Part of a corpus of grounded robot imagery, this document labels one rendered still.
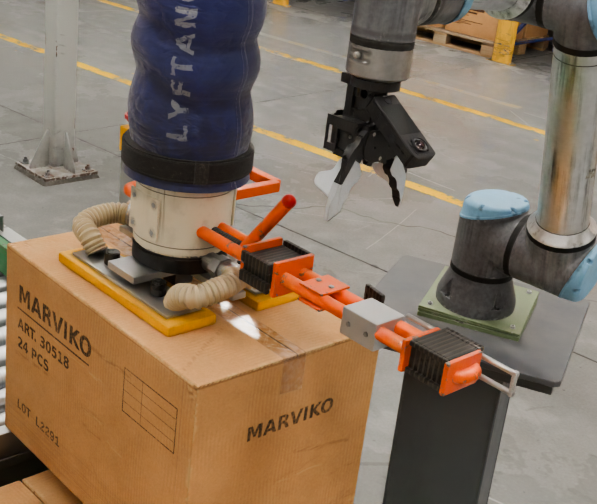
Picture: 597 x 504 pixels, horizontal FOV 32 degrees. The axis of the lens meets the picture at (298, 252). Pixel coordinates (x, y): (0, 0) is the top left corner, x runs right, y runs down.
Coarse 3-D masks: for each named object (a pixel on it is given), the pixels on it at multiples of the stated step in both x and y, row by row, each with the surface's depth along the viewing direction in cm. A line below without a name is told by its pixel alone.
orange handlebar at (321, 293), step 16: (256, 176) 207; (272, 176) 206; (128, 192) 190; (240, 192) 197; (256, 192) 200; (272, 192) 203; (224, 224) 179; (208, 240) 175; (224, 240) 173; (240, 256) 170; (304, 272) 166; (288, 288) 163; (304, 288) 160; (320, 288) 159; (336, 288) 160; (320, 304) 158; (336, 304) 156; (384, 336) 149; (400, 336) 148; (400, 352) 147; (464, 368) 142; (480, 368) 143; (464, 384) 142
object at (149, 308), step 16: (64, 256) 189; (80, 256) 188; (96, 256) 189; (112, 256) 185; (80, 272) 186; (96, 272) 184; (112, 272) 184; (112, 288) 179; (128, 288) 178; (144, 288) 179; (160, 288) 176; (128, 304) 176; (144, 304) 175; (160, 304) 174; (144, 320) 173; (160, 320) 170; (176, 320) 171; (192, 320) 172; (208, 320) 174
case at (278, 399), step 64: (64, 320) 184; (128, 320) 173; (256, 320) 178; (320, 320) 181; (64, 384) 188; (128, 384) 171; (192, 384) 157; (256, 384) 165; (320, 384) 176; (64, 448) 193; (128, 448) 175; (192, 448) 160; (256, 448) 171; (320, 448) 183
